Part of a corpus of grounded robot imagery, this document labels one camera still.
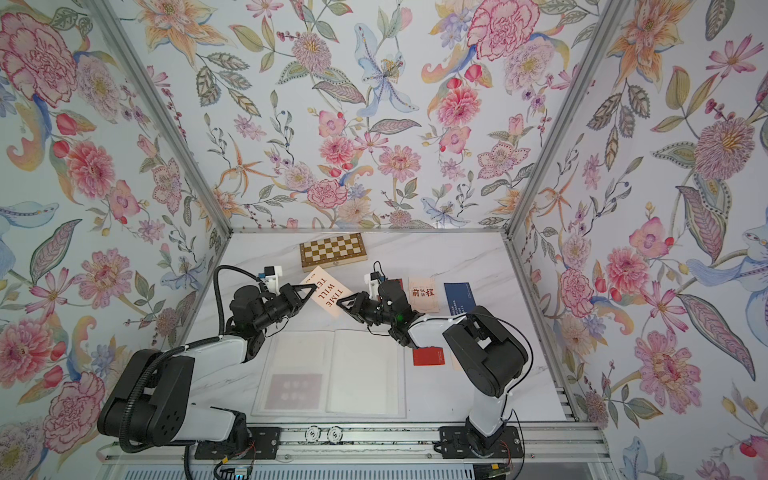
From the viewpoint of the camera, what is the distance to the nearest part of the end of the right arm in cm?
71

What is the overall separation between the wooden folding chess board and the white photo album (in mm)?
308

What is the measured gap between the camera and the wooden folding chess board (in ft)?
3.65

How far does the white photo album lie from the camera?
2.63ft
